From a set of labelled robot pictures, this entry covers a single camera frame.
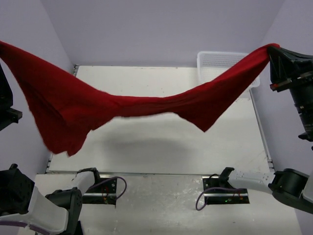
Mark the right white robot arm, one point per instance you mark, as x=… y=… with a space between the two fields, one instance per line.
x=290 y=187

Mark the white plastic basket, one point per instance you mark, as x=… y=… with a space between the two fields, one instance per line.
x=211 y=64

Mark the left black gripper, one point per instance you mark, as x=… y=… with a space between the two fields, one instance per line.
x=6 y=105

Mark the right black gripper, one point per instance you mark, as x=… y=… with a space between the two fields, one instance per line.
x=283 y=64

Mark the red t-shirt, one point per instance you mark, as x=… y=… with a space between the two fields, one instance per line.
x=66 y=109

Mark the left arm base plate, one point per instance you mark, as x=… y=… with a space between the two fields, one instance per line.
x=104 y=194

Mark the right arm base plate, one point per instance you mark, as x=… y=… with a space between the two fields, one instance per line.
x=223 y=193

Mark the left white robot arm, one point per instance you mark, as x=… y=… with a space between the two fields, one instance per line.
x=22 y=205

